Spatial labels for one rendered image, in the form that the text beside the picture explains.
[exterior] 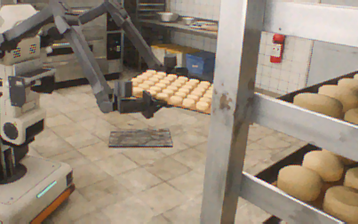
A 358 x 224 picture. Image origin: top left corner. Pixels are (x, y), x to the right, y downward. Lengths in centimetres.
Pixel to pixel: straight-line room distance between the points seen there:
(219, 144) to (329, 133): 11
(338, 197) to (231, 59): 18
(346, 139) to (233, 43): 13
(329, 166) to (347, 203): 8
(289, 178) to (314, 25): 17
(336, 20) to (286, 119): 10
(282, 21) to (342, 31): 5
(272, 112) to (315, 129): 5
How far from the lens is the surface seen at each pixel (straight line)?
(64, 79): 498
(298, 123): 32
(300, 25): 31
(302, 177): 40
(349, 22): 29
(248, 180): 37
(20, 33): 160
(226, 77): 32
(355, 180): 43
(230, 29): 31
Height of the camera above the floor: 143
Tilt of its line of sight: 20 degrees down
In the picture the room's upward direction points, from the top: 4 degrees clockwise
